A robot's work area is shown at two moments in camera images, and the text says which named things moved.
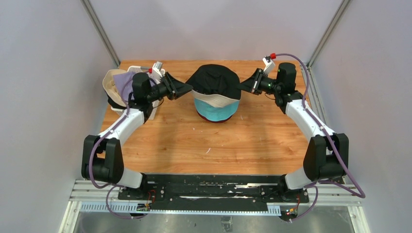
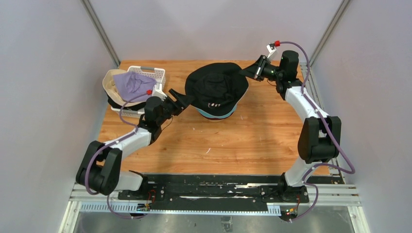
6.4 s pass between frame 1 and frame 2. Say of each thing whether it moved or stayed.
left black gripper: moved
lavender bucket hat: stayed
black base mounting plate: stayed
